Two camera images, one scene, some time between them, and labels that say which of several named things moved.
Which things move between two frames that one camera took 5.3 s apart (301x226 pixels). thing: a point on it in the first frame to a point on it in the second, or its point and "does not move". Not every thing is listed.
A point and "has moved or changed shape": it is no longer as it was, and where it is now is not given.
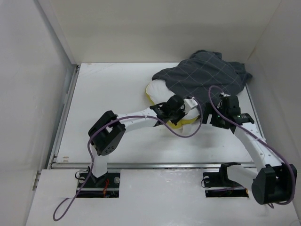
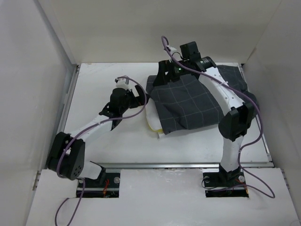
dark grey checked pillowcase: [194, 76] has moved or changed shape
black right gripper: [211, 108] to [162, 79]
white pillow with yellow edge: [158, 92] has moved or changed shape
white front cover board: [149, 197] does not move
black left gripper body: [174, 117] to [130, 102]
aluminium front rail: [147, 165] does not move
